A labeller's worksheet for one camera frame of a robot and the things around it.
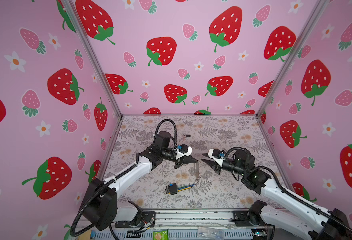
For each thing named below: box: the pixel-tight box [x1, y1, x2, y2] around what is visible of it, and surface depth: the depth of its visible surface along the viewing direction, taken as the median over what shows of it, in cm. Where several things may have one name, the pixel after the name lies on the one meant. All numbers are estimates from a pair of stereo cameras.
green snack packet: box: [152, 228, 169, 240], surface depth 70 cm
